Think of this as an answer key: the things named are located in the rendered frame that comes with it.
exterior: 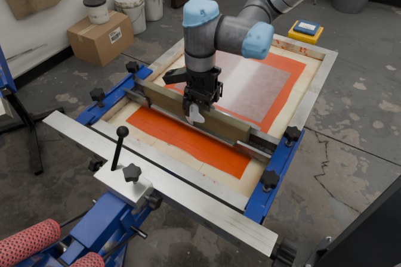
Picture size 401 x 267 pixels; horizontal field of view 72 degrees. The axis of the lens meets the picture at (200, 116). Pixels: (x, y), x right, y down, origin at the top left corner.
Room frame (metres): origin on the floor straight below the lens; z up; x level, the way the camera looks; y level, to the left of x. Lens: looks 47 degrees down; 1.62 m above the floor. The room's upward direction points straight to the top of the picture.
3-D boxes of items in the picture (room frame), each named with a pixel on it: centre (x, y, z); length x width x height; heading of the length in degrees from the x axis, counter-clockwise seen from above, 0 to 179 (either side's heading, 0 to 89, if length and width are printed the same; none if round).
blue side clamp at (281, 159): (0.40, -0.20, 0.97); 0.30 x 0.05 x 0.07; 148
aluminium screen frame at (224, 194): (0.75, -0.09, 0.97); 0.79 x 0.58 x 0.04; 148
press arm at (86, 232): (0.27, 0.20, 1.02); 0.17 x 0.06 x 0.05; 148
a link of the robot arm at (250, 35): (0.54, -0.10, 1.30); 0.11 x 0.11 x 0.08; 67
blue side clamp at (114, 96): (0.69, 0.27, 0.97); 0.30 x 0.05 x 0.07; 148
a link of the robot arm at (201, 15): (0.56, 0.00, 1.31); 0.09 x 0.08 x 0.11; 67
